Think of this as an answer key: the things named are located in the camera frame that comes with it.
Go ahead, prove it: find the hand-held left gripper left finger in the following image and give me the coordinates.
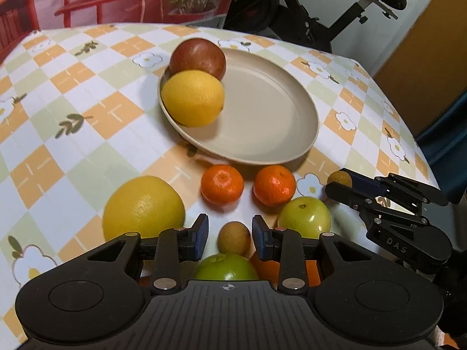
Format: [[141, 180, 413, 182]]
[[73, 213, 210, 296]]

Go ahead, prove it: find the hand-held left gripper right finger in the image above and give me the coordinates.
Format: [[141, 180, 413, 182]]
[[252, 214, 387, 295]]

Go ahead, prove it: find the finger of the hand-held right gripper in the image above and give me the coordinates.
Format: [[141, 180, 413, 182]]
[[325, 182, 429, 241], [350, 173, 449, 207]]

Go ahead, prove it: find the small brown longan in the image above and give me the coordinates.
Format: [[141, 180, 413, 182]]
[[218, 222, 252, 256], [327, 171, 353, 190]]

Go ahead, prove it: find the orange tangerine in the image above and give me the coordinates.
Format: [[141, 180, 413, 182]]
[[201, 165, 244, 205], [251, 257, 322, 288], [253, 165, 296, 207]]

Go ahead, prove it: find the green apple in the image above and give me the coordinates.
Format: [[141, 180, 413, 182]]
[[194, 253, 259, 282]]

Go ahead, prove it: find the yellow-green apple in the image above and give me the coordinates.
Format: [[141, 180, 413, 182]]
[[277, 196, 332, 239]]

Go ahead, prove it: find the large yellow lemon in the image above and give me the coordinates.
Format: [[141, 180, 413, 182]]
[[103, 176, 186, 243], [161, 70, 225, 128]]

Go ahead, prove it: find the beige round plate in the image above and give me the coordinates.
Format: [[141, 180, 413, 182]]
[[158, 37, 320, 165]]

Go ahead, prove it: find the red apple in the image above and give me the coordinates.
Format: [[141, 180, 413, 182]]
[[169, 38, 227, 81]]

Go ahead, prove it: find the dark blue cloth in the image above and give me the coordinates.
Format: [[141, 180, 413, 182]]
[[416, 91, 467, 205]]

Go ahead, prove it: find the brown wooden panel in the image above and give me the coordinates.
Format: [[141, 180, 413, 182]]
[[374, 0, 467, 136]]

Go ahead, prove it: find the checkered floral tablecloth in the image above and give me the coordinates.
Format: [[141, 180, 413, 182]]
[[0, 23, 450, 350]]

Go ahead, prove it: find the black exercise bike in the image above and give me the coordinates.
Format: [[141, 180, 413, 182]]
[[224, 0, 407, 55]]

